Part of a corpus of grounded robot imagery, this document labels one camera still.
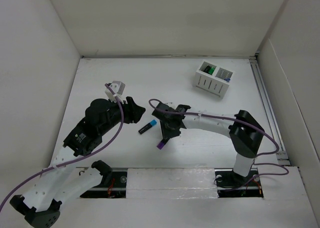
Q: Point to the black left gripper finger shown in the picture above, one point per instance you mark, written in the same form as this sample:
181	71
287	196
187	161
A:
130	103
135	113

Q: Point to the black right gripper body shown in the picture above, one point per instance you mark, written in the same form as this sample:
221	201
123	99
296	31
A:
168	130

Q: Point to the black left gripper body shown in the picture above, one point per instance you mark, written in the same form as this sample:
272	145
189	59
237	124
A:
116	114

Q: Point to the blue cap black highlighter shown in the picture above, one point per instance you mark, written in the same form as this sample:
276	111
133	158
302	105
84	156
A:
146	127

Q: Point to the purple cap black highlighter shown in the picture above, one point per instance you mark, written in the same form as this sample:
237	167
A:
162	143

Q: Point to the yellow cap black highlighter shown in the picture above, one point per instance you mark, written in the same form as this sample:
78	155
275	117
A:
207	69

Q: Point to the green cap black highlighter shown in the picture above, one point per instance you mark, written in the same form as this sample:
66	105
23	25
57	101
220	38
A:
211	70

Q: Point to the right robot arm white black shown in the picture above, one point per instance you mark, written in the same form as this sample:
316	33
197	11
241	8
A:
245	132

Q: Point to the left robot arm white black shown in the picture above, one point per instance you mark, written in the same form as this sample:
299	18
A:
41	205

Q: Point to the white slotted pen holder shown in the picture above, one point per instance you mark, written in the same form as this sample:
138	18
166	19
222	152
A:
214	83

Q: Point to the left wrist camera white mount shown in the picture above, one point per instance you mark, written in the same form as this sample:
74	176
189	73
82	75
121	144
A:
114	91

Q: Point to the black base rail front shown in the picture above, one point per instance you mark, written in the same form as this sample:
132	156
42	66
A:
225	184

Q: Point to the aluminium rail right side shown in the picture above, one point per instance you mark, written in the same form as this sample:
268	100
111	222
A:
282	156

